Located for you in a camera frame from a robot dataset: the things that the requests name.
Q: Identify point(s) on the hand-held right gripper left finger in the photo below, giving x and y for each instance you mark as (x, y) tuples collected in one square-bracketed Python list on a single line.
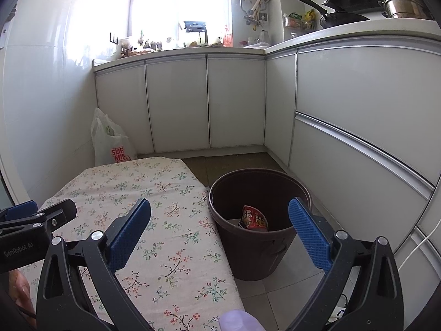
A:
[(129, 238)]

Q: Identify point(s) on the clear plastic jug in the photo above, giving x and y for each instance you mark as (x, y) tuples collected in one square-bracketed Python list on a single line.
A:
[(264, 37)]

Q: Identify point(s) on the purple cloth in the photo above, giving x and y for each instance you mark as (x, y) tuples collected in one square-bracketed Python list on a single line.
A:
[(241, 321)]

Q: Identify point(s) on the red bottle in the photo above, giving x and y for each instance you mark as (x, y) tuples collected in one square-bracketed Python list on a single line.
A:
[(227, 38)]

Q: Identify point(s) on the white plastic bag red print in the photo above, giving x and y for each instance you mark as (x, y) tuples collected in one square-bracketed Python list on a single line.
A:
[(110, 148)]

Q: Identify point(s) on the brown plastic bin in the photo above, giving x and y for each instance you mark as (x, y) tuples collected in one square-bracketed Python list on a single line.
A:
[(255, 255)]

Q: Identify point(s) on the red instant noodle cup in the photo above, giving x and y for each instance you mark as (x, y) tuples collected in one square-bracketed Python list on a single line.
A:
[(254, 219)]

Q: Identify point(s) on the black dish rack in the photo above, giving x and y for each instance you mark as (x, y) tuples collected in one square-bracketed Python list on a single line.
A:
[(196, 29)]

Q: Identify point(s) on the white cabinet with drawers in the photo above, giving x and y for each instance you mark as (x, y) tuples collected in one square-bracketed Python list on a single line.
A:
[(351, 110)]

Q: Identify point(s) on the black wok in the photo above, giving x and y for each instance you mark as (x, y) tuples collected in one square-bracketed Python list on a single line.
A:
[(341, 19)]

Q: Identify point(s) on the white power strip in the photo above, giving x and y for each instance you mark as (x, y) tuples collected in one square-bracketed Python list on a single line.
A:
[(339, 307)]

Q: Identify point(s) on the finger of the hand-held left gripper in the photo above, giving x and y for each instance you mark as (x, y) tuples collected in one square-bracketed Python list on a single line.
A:
[(55, 215), (22, 209)]

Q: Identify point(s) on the bright window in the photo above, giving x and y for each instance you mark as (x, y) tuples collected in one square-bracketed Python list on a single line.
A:
[(172, 3)]

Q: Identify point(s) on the person's left hand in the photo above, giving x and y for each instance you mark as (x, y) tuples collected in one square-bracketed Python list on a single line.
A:
[(22, 293)]

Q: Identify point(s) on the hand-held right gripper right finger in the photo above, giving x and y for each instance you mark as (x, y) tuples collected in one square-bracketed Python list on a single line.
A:
[(310, 238)]

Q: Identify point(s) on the floral tablecloth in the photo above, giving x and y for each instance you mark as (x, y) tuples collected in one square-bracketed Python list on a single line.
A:
[(165, 200)]

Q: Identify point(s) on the stacked steel pot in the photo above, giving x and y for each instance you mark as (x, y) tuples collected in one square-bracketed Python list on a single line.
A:
[(403, 1)]

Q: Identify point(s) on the white kitchen countertop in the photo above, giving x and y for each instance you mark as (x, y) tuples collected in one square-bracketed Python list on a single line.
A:
[(344, 29)]

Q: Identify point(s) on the white cabinet with doors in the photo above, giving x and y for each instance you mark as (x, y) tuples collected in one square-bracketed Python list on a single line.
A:
[(179, 103)]

